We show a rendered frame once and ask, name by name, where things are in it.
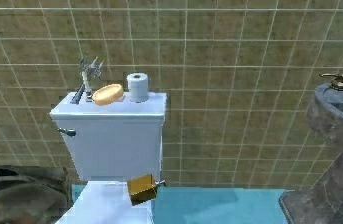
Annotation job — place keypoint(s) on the white toilet paper roll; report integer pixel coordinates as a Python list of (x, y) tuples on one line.
[(138, 86)]

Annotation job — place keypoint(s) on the orange round soap bar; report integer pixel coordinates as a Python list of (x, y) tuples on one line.
[(108, 94)]

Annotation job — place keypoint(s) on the golden box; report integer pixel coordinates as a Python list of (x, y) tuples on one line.
[(141, 189)]

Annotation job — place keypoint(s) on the dark flat stick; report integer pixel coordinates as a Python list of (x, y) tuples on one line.
[(78, 95)]

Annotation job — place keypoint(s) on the dark flush lever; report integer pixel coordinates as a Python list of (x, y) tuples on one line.
[(67, 132)]

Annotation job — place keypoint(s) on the brass faucet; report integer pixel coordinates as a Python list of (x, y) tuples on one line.
[(339, 81)]

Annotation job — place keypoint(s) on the dark garbage bag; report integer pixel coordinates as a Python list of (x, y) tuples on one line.
[(19, 195)]

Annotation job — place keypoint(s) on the grey stone pedestal sink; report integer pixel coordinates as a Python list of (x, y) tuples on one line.
[(332, 160)]

